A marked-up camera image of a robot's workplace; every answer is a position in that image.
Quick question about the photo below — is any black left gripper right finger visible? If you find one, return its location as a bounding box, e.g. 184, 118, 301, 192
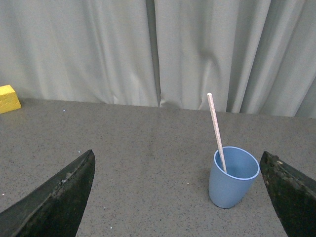
260, 151, 316, 237

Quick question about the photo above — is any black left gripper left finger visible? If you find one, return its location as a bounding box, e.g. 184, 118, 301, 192
0, 150, 95, 237

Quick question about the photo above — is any light blue plastic cup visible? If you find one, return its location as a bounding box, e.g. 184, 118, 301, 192
208, 146, 260, 209

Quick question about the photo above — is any yellow sponge block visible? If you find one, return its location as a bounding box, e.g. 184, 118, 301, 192
0, 85, 21, 114

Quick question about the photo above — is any grey-white curtain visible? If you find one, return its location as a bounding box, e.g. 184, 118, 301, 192
0, 0, 316, 118

